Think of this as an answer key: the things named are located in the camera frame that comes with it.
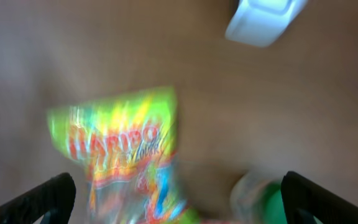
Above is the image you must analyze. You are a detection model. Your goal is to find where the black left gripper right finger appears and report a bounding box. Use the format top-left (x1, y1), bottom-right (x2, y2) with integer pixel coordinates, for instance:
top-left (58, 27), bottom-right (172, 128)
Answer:
top-left (281, 171), bottom-right (358, 224)

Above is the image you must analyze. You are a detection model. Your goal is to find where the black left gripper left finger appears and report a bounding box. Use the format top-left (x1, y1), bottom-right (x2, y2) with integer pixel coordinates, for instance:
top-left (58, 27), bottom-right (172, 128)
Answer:
top-left (0, 172), bottom-right (76, 224)

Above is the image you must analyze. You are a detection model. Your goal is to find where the green lid jar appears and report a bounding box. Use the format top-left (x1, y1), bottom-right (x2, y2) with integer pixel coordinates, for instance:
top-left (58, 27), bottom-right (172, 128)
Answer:
top-left (230, 170), bottom-right (324, 224)

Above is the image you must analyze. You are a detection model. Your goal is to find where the Haribo gummy candy bag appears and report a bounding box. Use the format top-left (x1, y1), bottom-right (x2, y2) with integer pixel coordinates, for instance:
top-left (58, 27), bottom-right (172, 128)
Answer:
top-left (47, 87), bottom-right (200, 224)

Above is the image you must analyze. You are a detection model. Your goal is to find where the white barcode scanner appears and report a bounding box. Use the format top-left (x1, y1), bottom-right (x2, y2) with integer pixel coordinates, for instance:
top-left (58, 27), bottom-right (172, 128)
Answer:
top-left (225, 0), bottom-right (308, 47)

